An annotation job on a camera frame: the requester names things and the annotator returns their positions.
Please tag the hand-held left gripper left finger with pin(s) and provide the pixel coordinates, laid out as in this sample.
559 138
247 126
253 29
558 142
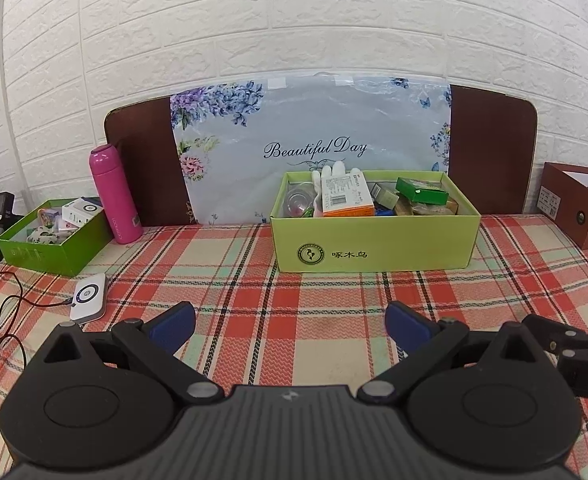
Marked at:
173 327

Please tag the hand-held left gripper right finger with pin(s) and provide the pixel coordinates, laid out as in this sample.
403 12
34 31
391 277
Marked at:
404 327

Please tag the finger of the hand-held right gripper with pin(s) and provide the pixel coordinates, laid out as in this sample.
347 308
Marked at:
554 334

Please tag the light green cardboard box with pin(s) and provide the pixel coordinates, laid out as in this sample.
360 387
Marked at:
374 245

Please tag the leaf print packet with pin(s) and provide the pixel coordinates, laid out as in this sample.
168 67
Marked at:
424 208

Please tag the small green box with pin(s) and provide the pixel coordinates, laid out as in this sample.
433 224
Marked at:
421 191

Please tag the white and orange medicine box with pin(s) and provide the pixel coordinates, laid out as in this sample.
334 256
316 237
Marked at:
346 195

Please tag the white glove with pink cuff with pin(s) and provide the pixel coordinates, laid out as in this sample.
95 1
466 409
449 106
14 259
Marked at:
329 172

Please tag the brown cardboard box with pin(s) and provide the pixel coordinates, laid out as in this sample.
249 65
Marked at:
574 220

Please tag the red plaid cloth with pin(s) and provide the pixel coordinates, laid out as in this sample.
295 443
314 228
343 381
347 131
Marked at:
274 300

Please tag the blue flat box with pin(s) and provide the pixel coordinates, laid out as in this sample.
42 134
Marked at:
385 213

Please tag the gold and teal carton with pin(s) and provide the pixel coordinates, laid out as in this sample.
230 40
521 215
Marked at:
385 195

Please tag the pink thermos bottle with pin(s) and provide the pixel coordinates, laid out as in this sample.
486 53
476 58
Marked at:
113 200

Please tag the white box with round print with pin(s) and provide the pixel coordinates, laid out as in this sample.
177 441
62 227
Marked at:
81 212

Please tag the dark green cardboard box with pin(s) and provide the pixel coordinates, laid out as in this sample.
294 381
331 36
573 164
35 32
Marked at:
43 257

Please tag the white printed pack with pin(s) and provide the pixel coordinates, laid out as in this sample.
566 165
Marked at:
46 236

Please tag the clear plastic cup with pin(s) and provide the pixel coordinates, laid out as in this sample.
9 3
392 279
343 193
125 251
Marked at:
299 200

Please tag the small printed box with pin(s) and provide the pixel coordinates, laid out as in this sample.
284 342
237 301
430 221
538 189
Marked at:
48 219

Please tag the brown wooden headboard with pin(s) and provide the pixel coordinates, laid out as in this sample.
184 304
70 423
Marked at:
138 160

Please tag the black device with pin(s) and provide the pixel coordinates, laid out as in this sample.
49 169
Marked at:
1 215

